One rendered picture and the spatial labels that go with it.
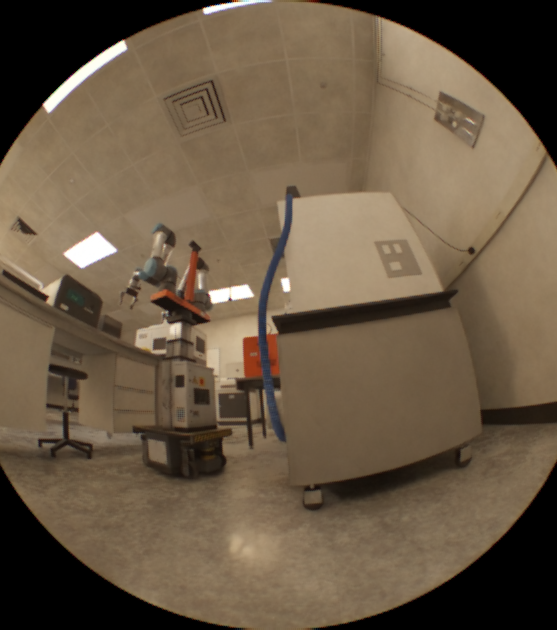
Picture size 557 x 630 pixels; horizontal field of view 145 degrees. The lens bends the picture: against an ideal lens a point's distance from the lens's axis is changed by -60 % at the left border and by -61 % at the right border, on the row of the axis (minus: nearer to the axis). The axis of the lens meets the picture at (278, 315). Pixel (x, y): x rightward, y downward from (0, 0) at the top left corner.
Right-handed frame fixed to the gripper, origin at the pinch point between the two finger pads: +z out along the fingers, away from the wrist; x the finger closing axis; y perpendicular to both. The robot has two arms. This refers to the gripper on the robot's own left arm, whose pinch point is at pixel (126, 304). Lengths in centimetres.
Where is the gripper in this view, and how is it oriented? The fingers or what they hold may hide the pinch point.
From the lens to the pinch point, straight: 188.5
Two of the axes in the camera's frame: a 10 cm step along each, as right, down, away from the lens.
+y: -9.4, -2.4, 2.3
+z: -2.8, 9.4, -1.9
